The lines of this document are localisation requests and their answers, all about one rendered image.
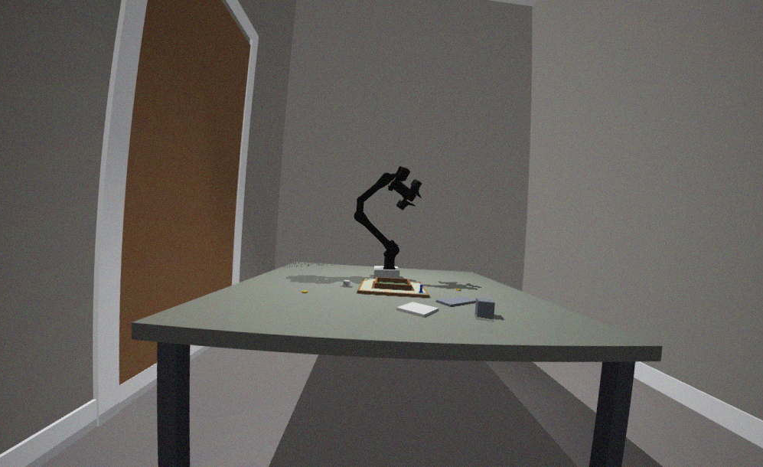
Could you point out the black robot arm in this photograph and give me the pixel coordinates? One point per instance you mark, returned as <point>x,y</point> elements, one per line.
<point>392,249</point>

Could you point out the ring of peach and green arrow squares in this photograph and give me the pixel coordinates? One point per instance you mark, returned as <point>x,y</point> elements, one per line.
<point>384,284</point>

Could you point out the white square tile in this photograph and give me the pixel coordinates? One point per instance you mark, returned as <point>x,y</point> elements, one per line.
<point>417,309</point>

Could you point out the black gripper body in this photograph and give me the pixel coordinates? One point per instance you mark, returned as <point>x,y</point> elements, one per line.
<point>402,204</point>

